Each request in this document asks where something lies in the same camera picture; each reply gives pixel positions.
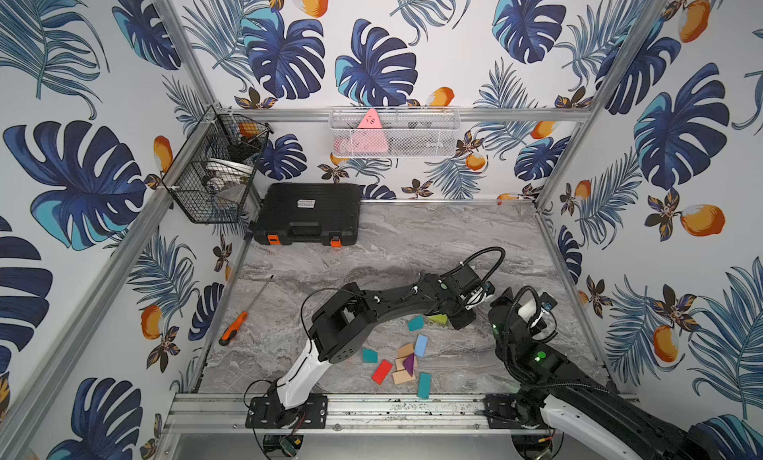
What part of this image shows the lime green block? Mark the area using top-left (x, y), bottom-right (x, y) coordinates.
top-left (427, 315), bottom-right (448, 326)

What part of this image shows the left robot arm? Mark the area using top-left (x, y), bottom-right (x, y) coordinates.
top-left (244, 246), bottom-right (506, 430)

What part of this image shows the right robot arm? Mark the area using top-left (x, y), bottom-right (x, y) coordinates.
top-left (489, 286), bottom-right (722, 459)

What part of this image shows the teal block upper right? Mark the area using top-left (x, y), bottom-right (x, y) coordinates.
top-left (407, 315), bottom-right (425, 332)

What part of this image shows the light blue block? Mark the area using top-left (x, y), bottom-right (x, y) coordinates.
top-left (414, 335), bottom-right (428, 358)

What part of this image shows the purple triangle block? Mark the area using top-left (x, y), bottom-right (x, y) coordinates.
top-left (403, 354), bottom-right (416, 376)

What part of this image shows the natural wood block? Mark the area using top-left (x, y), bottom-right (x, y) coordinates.
top-left (391, 370), bottom-right (416, 384)

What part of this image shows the small teal block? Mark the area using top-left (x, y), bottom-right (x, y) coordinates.
top-left (362, 348), bottom-right (379, 364)

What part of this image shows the red block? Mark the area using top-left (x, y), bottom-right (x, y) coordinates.
top-left (372, 360), bottom-right (393, 386)

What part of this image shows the black tool case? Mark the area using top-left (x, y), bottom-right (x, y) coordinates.
top-left (250, 183), bottom-right (362, 247)

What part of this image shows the pink triangle sign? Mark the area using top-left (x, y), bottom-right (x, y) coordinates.
top-left (349, 108), bottom-right (389, 155)

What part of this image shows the teal block near rail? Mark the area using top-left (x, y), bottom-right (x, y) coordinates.
top-left (417, 373), bottom-right (432, 400)

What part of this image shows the white wire shelf basket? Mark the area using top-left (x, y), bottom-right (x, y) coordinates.
top-left (328, 107), bottom-right (461, 159)

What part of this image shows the orange handled screwdriver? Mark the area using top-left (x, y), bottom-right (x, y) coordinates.
top-left (218, 275), bottom-right (274, 347)

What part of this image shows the black wire basket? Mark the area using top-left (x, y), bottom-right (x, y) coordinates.
top-left (162, 106), bottom-right (273, 225)

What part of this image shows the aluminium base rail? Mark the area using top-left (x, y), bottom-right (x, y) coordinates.
top-left (163, 391), bottom-right (651, 435)

